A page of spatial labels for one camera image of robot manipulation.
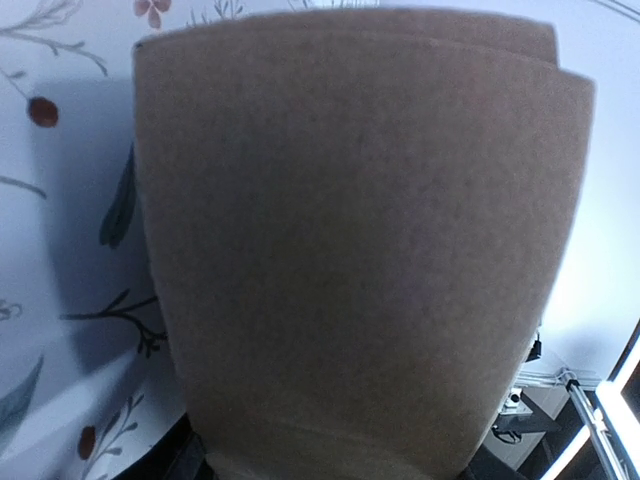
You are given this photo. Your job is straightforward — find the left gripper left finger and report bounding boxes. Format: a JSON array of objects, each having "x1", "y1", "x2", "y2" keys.
[{"x1": 114, "y1": 414, "x2": 213, "y2": 480}]

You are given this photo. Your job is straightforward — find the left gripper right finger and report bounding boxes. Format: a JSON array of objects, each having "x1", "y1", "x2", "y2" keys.
[{"x1": 457, "y1": 445, "x2": 527, "y2": 480}]

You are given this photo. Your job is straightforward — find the brown cardboard box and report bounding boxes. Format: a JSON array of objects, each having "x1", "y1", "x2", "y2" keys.
[{"x1": 133, "y1": 9, "x2": 594, "y2": 479}]

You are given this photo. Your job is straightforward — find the floral patterned table mat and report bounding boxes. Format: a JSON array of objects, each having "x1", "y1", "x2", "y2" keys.
[{"x1": 1, "y1": 1, "x2": 639, "y2": 479}]

